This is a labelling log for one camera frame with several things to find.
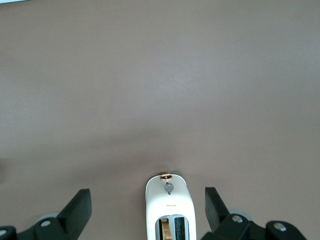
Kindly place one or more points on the brown bread slice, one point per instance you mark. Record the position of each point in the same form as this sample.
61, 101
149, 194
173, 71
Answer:
166, 230

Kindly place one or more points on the cream white toaster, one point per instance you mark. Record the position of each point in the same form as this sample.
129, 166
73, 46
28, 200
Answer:
170, 200

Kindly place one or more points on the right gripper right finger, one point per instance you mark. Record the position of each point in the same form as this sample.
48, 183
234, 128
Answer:
217, 215

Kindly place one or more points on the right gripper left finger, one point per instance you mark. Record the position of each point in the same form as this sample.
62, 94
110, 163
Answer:
75, 212

